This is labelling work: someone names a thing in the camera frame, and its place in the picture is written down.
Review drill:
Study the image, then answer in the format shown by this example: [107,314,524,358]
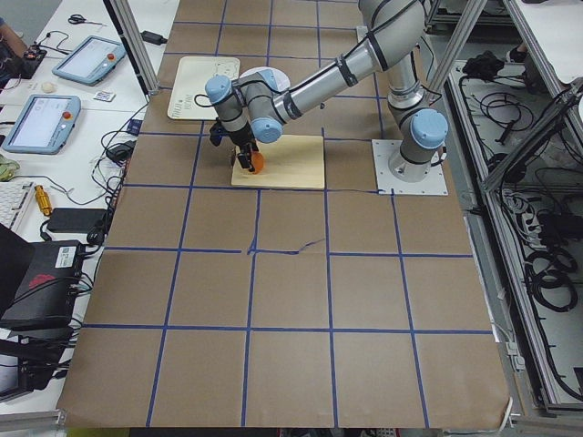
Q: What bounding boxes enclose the seated person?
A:
[1,18,27,84]

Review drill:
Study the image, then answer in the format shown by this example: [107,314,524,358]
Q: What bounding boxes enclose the black computer box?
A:
[1,238,84,331]

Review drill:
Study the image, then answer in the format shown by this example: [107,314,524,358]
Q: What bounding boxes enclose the black scissors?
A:
[67,14,107,26]

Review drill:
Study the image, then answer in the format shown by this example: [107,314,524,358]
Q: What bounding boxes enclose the small printed card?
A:
[94,91,116,102]

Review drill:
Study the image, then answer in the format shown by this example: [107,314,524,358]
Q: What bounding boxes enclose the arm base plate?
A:
[372,139,448,196]
[355,25,369,46]

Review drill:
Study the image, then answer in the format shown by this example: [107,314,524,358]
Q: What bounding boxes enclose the cream bear tray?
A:
[167,56,240,120]

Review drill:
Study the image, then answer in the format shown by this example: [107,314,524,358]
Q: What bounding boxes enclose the orange fruit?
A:
[251,151,264,174]

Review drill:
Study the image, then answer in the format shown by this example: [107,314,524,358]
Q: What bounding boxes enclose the aluminium frame post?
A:
[103,0,159,97]

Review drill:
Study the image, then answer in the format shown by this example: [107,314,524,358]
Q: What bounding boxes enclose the white round plate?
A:
[240,66,291,91]

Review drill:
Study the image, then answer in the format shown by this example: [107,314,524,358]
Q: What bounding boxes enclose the black power brick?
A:
[46,208,106,233]

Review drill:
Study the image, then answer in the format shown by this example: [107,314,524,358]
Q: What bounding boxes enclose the wooden cutting board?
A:
[231,135,325,189]

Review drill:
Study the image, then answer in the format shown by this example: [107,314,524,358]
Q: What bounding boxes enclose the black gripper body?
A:
[210,118,259,158]

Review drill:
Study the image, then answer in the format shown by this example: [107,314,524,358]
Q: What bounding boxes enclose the blue teach pendant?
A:
[2,94,81,155]
[52,36,126,86]

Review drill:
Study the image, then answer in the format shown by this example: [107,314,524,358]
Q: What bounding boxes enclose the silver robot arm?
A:
[205,1,449,182]

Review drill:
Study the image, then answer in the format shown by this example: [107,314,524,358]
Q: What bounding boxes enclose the gold cylindrical tool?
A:
[35,185,53,217]

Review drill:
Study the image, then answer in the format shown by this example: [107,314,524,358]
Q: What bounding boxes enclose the near blue teach pendant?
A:
[2,94,81,155]

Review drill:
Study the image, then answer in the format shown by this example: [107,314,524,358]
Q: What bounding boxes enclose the far blue teach pendant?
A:
[52,36,126,86]

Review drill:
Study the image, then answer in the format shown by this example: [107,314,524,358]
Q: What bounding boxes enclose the white keyboard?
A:
[1,180,35,232]

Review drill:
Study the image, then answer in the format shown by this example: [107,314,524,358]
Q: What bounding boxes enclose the black power adapter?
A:
[140,30,168,46]

